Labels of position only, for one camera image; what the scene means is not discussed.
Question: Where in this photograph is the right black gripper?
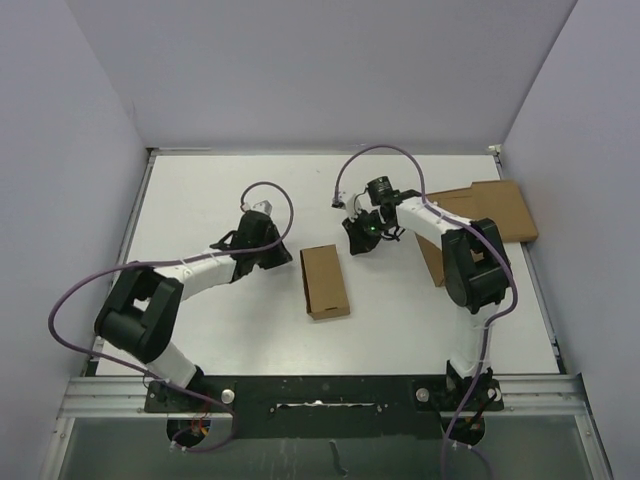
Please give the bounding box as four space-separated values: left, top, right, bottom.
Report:
342 208 392 256

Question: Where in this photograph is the brown cardboard box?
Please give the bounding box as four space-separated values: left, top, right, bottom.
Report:
300 244 351 321

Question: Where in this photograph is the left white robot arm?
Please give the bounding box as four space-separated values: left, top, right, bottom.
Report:
94 201 292 411

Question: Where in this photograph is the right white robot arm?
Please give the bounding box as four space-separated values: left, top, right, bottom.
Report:
332 176 514 409

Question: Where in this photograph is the flat cardboard stack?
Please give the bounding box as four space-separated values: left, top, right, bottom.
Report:
413 180 540 289

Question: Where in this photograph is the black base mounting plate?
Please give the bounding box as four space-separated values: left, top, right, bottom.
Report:
144 374 504 446

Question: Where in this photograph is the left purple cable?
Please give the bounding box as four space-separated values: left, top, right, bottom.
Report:
47 180 295 454

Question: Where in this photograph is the purple cable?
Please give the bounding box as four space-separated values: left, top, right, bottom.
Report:
47 180 295 454
333 143 519 480

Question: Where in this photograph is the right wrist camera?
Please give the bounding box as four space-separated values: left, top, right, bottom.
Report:
331 192 362 222

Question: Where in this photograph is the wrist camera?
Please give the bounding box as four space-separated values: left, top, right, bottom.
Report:
331 192 362 222
241 200 273 216

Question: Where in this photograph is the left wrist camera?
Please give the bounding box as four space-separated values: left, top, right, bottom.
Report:
241 200 273 216

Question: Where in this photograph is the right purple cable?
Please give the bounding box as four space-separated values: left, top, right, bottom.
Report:
333 143 519 480

